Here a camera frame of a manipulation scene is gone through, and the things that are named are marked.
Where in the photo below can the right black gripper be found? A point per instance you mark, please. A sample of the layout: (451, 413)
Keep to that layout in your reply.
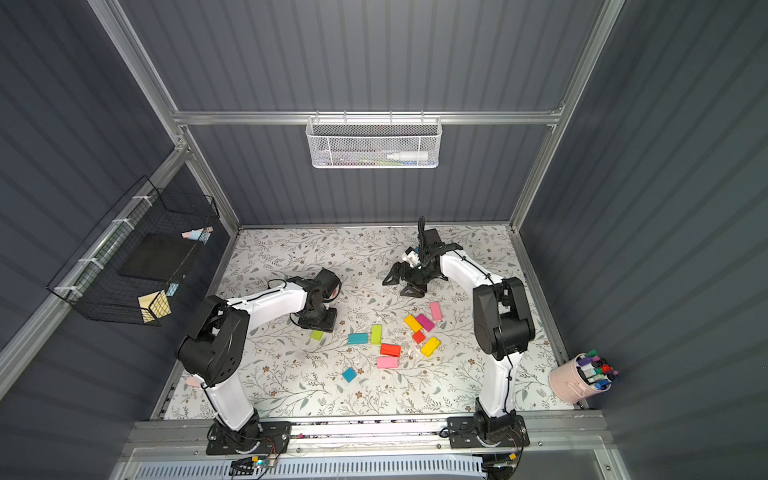
(411, 276)

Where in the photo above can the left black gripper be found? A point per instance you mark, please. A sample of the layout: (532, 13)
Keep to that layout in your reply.
(315, 321)

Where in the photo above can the teal rectangular block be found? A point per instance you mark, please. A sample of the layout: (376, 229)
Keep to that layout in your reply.
(358, 339)

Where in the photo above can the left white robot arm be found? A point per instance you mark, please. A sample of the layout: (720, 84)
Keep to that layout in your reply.
(213, 345)

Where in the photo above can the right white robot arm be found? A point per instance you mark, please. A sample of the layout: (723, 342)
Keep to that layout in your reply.
(502, 324)

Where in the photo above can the pink block right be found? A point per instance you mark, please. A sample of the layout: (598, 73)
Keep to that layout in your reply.
(435, 311)

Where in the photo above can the pink block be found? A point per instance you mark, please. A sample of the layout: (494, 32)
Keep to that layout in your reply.
(435, 311)
(387, 362)

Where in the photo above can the yellow block upper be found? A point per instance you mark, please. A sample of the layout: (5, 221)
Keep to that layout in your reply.
(412, 323)

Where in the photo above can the yellow block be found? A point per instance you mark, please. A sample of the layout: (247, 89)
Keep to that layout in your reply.
(412, 323)
(430, 346)

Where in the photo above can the magenta block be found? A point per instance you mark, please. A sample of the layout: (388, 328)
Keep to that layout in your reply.
(425, 322)

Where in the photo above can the small red cube right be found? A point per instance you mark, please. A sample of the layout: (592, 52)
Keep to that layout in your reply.
(418, 336)

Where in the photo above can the yellow block lower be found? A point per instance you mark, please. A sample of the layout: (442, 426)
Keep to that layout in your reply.
(430, 346)

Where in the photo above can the red block centre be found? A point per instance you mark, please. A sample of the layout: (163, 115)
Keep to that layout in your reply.
(390, 350)

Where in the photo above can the small teal cube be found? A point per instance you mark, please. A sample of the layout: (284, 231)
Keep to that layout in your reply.
(349, 374)

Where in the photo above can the pink block bottom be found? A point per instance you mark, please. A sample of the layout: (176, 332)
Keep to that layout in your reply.
(387, 362)

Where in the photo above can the white bottle in basket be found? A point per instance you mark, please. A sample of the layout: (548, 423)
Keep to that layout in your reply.
(409, 156)

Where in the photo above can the yellow sticky note pad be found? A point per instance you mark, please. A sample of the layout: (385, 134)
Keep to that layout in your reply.
(154, 306)

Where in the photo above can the black pad in basket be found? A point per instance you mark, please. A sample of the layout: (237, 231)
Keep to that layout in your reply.
(160, 258)

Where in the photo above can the pink marker cup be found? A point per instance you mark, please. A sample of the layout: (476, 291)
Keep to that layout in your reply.
(582, 377)

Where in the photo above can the white wire mesh basket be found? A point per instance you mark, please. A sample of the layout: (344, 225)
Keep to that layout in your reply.
(360, 143)

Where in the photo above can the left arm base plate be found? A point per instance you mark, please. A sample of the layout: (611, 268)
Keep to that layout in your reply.
(259, 438)

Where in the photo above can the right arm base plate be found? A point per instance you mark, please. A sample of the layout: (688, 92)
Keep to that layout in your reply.
(477, 431)

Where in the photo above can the black wire basket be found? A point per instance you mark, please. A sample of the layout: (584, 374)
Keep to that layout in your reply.
(90, 282)

